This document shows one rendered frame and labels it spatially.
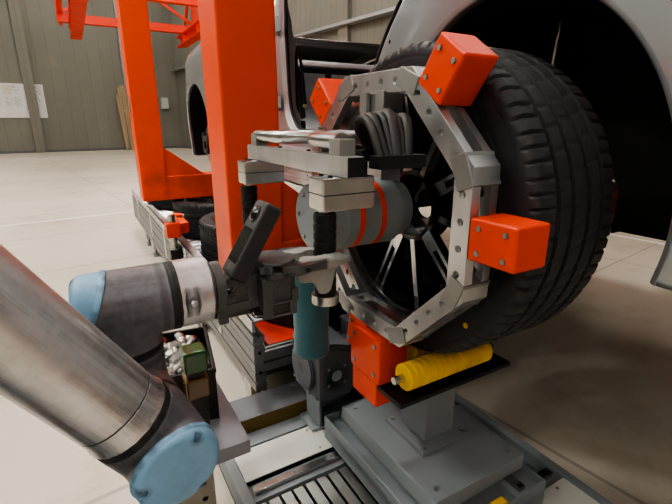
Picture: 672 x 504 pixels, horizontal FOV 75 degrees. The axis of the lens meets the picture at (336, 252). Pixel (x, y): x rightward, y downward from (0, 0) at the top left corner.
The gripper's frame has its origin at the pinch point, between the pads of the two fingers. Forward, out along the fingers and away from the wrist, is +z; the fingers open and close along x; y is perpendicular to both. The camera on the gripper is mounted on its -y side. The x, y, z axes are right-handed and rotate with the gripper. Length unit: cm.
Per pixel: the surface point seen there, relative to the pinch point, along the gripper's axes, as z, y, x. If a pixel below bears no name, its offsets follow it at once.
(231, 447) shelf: -16.3, 38.2, -10.6
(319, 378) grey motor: 18, 51, -40
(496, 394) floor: 96, 83, -39
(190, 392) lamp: -22.5, 24.1, -10.3
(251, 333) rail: 10, 49, -73
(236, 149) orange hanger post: 4, -13, -60
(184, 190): 28, 25, -253
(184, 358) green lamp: -22.8, 17.5, -10.4
